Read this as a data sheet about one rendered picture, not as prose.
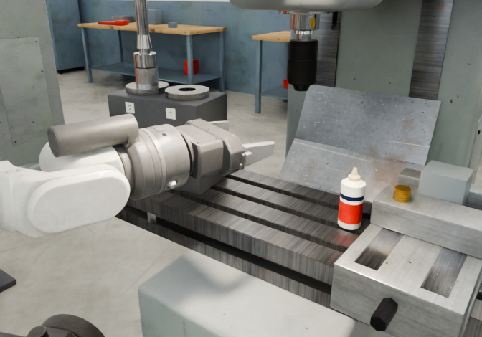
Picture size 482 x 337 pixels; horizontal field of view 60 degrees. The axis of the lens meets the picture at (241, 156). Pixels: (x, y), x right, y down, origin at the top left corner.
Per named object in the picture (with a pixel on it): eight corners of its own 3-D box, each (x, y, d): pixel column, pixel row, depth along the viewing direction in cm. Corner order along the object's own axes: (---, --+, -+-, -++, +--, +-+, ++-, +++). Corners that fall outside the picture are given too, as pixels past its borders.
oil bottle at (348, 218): (356, 233, 72) (362, 174, 68) (333, 226, 74) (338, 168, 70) (364, 223, 75) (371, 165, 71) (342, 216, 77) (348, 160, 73)
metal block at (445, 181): (458, 219, 59) (467, 181, 57) (414, 207, 63) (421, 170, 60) (466, 205, 63) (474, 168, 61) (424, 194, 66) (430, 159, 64)
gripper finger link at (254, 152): (269, 156, 63) (237, 165, 59) (271, 136, 62) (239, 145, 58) (277, 160, 62) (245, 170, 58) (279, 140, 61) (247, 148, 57)
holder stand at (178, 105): (200, 196, 85) (196, 99, 77) (115, 176, 94) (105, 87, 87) (228, 174, 95) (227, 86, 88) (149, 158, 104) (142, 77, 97)
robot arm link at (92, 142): (163, 206, 54) (74, 236, 47) (124, 172, 61) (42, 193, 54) (164, 124, 49) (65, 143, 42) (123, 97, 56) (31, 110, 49)
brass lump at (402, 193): (406, 204, 58) (408, 192, 58) (390, 199, 60) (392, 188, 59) (411, 198, 60) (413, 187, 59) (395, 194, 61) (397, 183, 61)
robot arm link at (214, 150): (247, 127, 56) (170, 145, 49) (243, 191, 60) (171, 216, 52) (194, 103, 65) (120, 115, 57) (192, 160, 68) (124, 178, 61)
